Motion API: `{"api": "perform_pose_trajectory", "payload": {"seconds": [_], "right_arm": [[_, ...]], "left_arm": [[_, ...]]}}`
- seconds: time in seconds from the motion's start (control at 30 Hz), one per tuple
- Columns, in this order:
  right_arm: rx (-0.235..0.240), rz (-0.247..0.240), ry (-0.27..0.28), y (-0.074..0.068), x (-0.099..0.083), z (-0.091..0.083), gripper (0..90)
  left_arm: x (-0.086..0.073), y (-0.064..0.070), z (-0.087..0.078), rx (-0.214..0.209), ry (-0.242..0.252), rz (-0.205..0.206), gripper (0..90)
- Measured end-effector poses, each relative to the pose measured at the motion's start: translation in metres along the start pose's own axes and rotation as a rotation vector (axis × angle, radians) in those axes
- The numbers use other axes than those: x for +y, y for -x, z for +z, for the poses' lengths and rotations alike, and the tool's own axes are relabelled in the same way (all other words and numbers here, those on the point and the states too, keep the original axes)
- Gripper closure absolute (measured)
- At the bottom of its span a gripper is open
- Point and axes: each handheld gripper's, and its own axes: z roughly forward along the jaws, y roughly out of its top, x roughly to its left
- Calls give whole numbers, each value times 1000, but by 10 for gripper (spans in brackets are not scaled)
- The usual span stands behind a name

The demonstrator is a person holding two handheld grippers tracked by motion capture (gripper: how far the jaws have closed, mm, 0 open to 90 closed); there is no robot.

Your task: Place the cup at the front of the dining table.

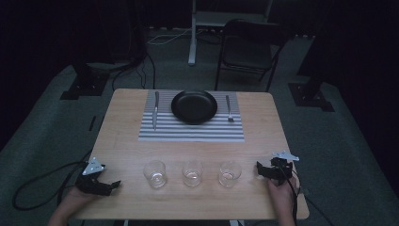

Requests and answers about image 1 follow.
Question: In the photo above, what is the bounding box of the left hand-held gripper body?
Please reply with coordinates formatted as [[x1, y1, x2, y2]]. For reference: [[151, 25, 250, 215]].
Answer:
[[74, 156, 107, 196]]

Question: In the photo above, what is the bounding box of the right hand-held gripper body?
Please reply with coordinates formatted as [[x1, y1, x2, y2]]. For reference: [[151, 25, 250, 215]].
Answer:
[[269, 150, 300, 186]]

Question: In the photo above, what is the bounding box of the person's left hand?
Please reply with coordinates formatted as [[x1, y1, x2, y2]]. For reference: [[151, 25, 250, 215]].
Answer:
[[57, 186, 98, 218]]

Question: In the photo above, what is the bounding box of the person's right hand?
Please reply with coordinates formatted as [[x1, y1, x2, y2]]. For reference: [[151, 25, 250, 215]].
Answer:
[[266, 176, 298, 215]]

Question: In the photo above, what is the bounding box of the clear drinking glass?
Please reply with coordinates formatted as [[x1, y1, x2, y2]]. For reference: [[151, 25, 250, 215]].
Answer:
[[182, 159, 204, 188], [217, 160, 243, 189], [143, 159, 168, 189]]

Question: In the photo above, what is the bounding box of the silver fork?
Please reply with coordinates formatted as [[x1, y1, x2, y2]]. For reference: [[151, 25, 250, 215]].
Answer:
[[225, 94, 235, 123]]

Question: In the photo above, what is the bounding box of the striped grey placemat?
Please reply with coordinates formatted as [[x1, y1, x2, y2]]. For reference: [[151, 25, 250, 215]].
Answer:
[[137, 89, 246, 143]]

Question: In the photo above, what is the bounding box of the silver table knife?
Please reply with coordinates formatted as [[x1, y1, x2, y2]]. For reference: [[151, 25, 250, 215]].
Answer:
[[152, 90, 160, 132]]

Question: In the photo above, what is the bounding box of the black plate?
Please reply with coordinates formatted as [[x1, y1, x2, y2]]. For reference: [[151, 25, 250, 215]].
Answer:
[[170, 89, 218, 125]]

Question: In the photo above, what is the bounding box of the black folding chair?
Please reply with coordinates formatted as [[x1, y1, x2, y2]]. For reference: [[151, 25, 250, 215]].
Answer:
[[214, 18, 288, 93]]

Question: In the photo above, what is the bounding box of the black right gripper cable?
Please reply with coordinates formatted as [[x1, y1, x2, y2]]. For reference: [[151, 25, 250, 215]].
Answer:
[[278, 165, 336, 226]]

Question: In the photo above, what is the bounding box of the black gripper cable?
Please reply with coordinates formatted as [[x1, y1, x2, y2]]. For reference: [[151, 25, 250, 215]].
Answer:
[[11, 149, 95, 212], [278, 165, 336, 226]]

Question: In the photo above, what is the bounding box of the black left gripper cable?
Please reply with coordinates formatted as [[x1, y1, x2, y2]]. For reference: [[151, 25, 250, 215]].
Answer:
[[11, 149, 95, 212]]

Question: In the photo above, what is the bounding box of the black stand with base plate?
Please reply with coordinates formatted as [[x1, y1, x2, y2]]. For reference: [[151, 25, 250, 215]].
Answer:
[[59, 60, 111, 102], [287, 37, 336, 113]]

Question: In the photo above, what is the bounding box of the black floor cable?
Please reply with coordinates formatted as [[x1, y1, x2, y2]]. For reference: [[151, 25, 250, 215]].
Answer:
[[111, 51, 157, 92]]

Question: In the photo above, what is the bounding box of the white floor cable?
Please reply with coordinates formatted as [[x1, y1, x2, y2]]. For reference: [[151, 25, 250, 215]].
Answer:
[[146, 27, 205, 46]]

